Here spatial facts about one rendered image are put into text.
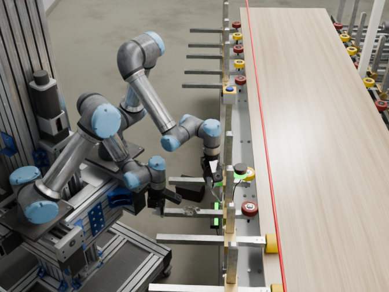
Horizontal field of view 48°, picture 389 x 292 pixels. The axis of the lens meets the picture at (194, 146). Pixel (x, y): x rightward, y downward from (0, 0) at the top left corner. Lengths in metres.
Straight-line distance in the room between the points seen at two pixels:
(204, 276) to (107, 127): 1.59
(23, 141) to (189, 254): 1.52
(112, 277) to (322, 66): 2.07
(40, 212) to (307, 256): 1.10
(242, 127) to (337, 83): 0.72
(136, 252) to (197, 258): 0.45
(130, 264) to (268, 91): 1.43
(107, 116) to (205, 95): 3.10
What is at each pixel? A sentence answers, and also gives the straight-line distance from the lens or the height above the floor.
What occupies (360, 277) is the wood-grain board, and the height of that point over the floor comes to 0.90.
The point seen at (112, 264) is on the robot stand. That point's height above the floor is 0.21.
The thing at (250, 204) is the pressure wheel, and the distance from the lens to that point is 2.13.
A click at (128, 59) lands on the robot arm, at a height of 1.61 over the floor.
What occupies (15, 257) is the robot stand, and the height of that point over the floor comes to 0.21.
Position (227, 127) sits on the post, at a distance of 2.47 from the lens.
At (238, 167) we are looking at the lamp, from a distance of 2.00.
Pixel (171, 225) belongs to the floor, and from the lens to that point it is 3.25.
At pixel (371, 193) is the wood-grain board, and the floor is 0.90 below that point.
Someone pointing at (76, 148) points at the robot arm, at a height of 1.41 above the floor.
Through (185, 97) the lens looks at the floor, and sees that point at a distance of 4.63.
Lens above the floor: 2.41
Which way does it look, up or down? 38 degrees down
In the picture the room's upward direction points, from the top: straight up
